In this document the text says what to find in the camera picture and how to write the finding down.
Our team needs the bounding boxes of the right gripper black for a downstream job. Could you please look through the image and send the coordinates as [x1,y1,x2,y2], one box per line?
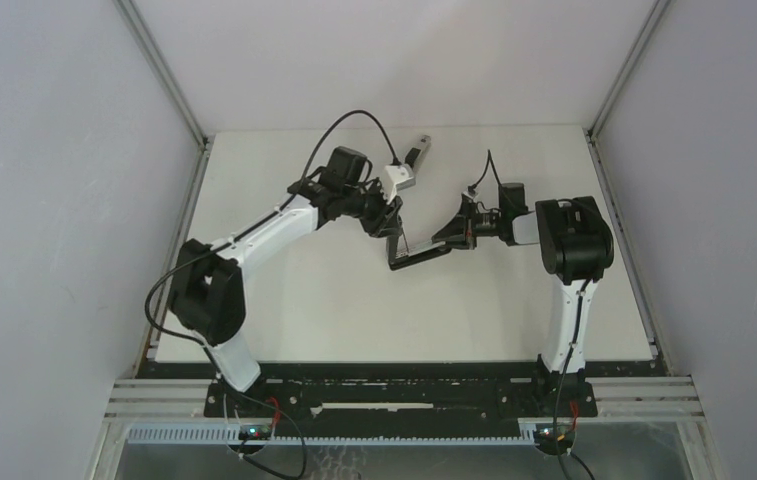
[434,199,508,249]

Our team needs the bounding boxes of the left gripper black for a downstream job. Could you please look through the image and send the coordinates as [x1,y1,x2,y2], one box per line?
[340,177,401,239]

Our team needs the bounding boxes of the black stapler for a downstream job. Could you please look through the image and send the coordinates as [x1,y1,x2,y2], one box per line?
[385,218,451,271]

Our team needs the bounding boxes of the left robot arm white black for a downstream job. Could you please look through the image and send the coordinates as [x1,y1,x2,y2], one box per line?
[167,147,415,417]

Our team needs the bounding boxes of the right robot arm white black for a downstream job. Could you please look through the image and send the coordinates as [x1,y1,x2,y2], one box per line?
[431,182,615,416]

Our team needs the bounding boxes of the silver black staple remover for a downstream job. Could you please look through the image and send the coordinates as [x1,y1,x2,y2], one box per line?
[403,135,432,174]

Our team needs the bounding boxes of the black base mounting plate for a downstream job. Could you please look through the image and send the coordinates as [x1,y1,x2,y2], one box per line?
[203,361,599,437]

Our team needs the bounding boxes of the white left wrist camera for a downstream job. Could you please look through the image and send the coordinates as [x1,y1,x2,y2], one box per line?
[379,164,416,203]

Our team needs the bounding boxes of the right controller board with wires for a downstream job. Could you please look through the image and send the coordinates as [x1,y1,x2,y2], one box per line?
[533,400,596,480]

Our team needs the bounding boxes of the white cable duct strip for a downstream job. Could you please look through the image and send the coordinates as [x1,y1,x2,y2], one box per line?
[126,423,536,446]

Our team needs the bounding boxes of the left black camera cable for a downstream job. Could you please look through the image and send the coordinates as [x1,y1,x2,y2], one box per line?
[144,109,403,347]

